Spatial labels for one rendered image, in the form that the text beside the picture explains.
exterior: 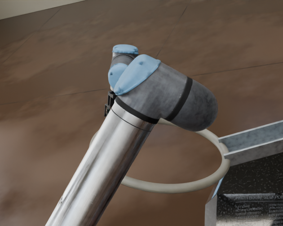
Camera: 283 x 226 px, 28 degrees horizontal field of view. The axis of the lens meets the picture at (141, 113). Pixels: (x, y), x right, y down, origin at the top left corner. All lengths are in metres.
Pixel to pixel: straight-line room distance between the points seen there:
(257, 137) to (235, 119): 2.40
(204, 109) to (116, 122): 0.21
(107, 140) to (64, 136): 3.83
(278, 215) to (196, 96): 0.99
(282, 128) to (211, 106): 0.74
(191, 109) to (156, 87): 0.10
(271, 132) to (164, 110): 0.81
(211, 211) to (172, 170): 1.79
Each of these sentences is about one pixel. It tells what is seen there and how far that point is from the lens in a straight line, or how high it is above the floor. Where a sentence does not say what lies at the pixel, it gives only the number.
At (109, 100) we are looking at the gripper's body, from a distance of 2.06.
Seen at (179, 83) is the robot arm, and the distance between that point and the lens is 1.29.
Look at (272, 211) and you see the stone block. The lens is 2.21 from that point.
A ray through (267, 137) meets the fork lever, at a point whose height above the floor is 1.12.
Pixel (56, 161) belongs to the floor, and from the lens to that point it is 4.80.
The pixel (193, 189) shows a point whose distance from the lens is 1.78.
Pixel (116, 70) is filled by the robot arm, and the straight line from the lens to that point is 1.84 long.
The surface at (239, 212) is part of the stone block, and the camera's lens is 2.24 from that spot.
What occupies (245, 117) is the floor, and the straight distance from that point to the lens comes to 4.45.
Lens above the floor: 2.23
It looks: 27 degrees down
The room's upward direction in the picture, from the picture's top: 20 degrees counter-clockwise
